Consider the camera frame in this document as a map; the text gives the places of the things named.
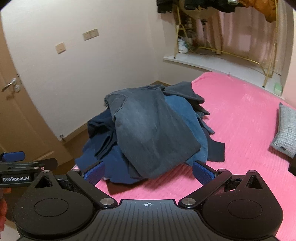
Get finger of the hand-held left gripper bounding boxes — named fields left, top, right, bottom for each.
left=0, top=158, right=58, bottom=173
left=0, top=151, right=26, bottom=162

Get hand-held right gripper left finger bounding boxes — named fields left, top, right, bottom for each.
left=30, top=161, right=118, bottom=209

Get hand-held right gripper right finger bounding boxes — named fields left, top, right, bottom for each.
left=179, top=161, right=266, bottom=209

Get blue garment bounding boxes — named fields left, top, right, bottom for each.
left=75, top=95, right=208, bottom=183

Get grey-blue jeans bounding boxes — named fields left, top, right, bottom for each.
left=103, top=85, right=201, bottom=179

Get gold metal clothes rack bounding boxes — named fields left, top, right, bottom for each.
left=173, top=0, right=279, bottom=88

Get black hanging clothes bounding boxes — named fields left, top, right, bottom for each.
left=156, top=0, right=232, bottom=14

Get person's left hand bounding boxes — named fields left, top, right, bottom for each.
left=0, top=188, right=12, bottom=232

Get black garment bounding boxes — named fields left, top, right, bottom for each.
left=199, top=116, right=226, bottom=163

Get beige wooden door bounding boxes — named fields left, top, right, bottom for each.
left=0, top=23, right=74, bottom=167

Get dark navy garment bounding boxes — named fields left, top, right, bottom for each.
left=87, top=110, right=121, bottom=160

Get pink ribbed blanket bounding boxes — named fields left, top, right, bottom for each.
left=72, top=71, right=296, bottom=241

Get dark grey garment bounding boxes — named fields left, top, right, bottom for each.
left=163, top=81, right=211, bottom=116

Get black rectangular object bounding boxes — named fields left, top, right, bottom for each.
left=288, top=156, right=296, bottom=178

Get grey knitted pillow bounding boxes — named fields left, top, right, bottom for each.
left=269, top=102, right=296, bottom=159

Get white window ledge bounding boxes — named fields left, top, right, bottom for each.
left=163, top=50, right=284, bottom=96

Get white plastic bag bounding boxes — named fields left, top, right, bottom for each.
left=178, top=36, right=193, bottom=54

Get pink curtain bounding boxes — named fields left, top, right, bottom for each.
left=215, top=9, right=281, bottom=77

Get orange hanging jacket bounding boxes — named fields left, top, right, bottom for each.
left=238, top=0, right=278, bottom=23

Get silver door handle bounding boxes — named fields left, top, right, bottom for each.
left=2, top=78, right=21, bottom=92

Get beige wall socket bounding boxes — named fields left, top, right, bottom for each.
left=55, top=42, right=67, bottom=54

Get beige double wall switch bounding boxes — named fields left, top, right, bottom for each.
left=83, top=28, right=99, bottom=41

